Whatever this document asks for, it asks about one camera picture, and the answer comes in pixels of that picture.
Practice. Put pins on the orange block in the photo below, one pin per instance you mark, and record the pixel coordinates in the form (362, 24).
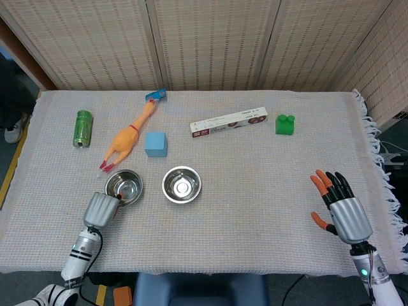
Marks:
(123, 296)

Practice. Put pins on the grey waffle tablecloth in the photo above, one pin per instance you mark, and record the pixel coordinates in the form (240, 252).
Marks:
(229, 229)

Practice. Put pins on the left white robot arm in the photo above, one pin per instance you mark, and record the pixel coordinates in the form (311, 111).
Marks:
(79, 255)

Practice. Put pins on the blue paper hang tag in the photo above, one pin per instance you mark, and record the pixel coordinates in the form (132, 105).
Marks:
(157, 95)

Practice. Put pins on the yellow rubber chicken toy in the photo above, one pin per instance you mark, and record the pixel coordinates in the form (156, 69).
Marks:
(126, 138)

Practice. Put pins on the person's dark trouser leg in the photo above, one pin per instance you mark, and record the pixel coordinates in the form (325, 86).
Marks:
(12, 92)

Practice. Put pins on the long baking paper box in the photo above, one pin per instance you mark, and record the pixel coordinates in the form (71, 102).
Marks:
(228, 122)

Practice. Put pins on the blue padded chair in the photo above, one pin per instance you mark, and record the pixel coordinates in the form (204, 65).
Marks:
(201, 291)

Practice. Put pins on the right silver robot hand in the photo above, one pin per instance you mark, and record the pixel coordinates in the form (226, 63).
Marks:
(349, 216)

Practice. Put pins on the woven folding screen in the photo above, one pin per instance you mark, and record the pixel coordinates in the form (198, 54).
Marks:
(210, 44)

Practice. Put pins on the stainless steel bowl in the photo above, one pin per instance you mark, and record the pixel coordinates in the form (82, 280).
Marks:
(181, 183)
(128, 185)
(181, 201)

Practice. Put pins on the white sneaker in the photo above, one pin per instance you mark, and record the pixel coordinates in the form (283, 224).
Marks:
(15, 132)

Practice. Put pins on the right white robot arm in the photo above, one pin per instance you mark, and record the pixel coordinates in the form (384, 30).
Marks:
(376, 271)

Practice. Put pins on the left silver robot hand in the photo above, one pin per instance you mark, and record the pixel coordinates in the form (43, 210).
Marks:
(100, 210)

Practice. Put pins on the green toy building block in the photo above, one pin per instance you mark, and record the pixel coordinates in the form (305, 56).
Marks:
(284, 127)

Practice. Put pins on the green drink can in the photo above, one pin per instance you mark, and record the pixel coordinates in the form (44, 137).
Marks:
(83, 129)

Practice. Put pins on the light blue foam cube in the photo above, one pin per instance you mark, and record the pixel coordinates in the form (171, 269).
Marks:
(155, 145)

